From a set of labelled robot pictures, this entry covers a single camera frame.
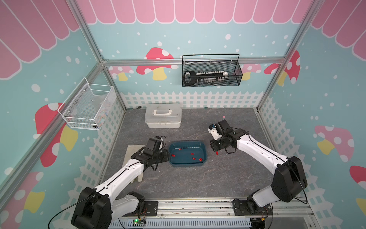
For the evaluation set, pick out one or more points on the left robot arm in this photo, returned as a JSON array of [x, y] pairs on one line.
[[98, 207]]

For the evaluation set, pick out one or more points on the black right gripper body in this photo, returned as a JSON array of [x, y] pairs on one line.
[[218, 144]]

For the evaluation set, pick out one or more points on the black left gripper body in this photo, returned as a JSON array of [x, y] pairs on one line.
[[161, 156]]

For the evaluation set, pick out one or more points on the teal plastic storage box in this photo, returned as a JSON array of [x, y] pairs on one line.
[[184, 158]]

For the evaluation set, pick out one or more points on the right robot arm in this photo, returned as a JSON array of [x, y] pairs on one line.
[[289, 177]]

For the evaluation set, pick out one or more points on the black wire wall basket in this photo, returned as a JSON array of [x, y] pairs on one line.
[[214, 62]]

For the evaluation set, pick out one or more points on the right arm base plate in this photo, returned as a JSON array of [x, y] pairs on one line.
[[248, 208]]

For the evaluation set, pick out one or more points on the white wire wall basket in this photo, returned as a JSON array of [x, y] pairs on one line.
[[88, 106]]

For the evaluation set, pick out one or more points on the green circuit board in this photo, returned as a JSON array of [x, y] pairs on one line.
[[139, 223]]

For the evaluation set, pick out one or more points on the socket set on rail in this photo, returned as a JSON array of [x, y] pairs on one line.
[[190, 78]]

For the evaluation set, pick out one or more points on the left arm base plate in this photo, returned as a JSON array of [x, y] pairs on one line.
[[145, 208]]

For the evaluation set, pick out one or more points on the white plastic storage case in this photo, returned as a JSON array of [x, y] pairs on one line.
[[163, 115]]

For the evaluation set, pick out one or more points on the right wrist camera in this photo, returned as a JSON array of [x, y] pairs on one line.
[[212, 130]]

